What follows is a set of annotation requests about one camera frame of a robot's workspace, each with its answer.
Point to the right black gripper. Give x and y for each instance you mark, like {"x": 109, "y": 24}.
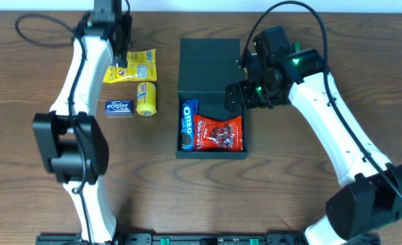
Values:
{"x": 234, "y": 96}

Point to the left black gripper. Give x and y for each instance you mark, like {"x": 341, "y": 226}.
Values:
{"x": 121, "y": 47}

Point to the yellow candy bag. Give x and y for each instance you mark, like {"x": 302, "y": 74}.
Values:
{"x": 141, "y": 66}

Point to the dark green box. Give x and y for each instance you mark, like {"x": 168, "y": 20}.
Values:
{"x": 206, "y": 67}

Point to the red candy bag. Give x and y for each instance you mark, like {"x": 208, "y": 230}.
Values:
{"x": 218, "y": 135}

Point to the blue oreo cookie pack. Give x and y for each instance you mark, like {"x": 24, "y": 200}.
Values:
{"x": 189, "y": 109}

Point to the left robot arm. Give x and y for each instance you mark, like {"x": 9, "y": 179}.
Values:
{"x": 70, "y": 141}

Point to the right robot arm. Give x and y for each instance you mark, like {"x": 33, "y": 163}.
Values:
{"x": 370, "y": 196}

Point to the yellow candy roll tube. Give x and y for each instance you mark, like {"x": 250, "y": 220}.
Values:
{"x": 146, "y": 104}

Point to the blue eclipse mint tin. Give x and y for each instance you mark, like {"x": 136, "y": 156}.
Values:
{"x": 118, "y": 107}

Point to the green chocolate bar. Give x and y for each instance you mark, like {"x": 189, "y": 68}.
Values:
{"x": 297, "y": 47}

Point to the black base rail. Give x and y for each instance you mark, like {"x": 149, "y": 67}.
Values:
{"x": 221, "y": 239}

